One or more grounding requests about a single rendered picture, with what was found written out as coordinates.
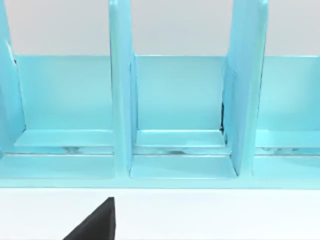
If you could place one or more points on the light blue rack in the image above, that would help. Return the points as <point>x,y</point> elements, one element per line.
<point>175,105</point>

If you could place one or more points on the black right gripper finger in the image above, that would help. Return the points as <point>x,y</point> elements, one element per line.
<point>100,223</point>

